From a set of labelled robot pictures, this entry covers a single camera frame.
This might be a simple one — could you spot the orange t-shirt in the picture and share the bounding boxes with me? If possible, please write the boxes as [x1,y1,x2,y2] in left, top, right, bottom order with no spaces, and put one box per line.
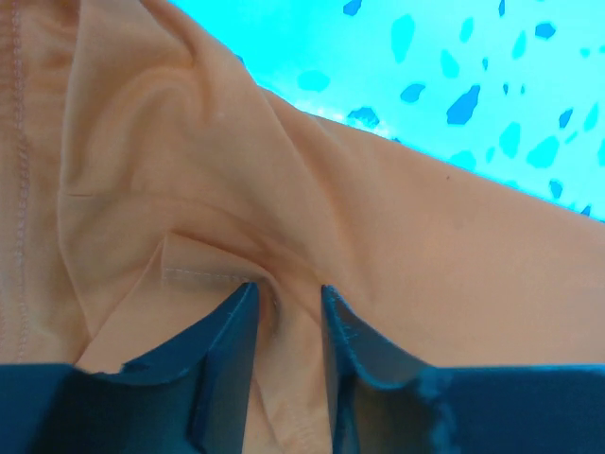
[1,1,604,453]

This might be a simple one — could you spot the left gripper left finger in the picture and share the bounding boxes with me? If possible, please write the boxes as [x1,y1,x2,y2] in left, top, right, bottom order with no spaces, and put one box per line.
[75,282,260,454]

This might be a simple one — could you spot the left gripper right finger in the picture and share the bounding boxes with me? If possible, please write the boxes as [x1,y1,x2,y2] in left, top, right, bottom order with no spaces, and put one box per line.
[320,284,450,454]

